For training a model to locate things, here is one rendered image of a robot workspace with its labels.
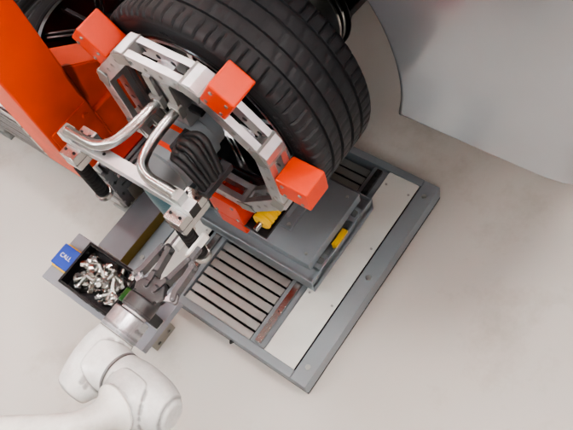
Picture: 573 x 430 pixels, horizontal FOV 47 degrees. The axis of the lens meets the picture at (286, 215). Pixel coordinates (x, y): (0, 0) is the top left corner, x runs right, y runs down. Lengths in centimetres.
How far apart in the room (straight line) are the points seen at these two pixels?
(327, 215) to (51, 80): 93
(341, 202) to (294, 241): 20
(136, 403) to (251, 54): 73
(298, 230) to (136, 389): 99
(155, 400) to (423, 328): 113
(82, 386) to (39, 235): 142
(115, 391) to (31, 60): 91
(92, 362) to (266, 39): 75
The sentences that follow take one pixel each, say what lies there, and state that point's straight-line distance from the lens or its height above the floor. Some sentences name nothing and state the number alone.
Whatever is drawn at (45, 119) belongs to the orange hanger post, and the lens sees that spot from 197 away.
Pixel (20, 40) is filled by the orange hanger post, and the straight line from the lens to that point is 183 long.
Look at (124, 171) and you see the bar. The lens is 151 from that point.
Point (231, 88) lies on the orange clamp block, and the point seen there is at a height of 114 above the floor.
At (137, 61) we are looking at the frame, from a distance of 149.
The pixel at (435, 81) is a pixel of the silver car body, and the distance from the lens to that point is 153.
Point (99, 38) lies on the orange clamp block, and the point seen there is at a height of 109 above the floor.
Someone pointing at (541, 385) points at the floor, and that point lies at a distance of 222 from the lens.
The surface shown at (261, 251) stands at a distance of 226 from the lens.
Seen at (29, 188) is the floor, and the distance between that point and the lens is 296.
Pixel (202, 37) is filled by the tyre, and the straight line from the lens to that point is 141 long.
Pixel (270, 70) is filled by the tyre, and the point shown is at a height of 109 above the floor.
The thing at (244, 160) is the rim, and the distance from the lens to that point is 186.
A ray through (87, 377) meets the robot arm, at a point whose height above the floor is 88.
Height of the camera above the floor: 213
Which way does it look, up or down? 60 degrees down
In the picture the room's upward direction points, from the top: 22 degrees counter-clockwise
